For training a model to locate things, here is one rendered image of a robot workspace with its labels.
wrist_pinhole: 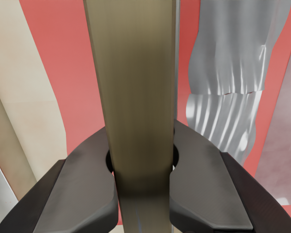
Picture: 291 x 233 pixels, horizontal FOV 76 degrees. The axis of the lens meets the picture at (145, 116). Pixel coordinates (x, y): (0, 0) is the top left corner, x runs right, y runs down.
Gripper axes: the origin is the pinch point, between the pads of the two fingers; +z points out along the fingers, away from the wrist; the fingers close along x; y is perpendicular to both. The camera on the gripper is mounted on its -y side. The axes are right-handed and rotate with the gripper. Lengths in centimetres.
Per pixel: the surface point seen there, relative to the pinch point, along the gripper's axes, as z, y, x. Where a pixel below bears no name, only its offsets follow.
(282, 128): 5.5, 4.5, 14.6
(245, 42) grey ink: 4.8, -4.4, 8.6
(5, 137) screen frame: 4.1, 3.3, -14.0
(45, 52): 5.5, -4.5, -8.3
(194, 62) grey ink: 5.4, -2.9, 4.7
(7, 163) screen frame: 3.0, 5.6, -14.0
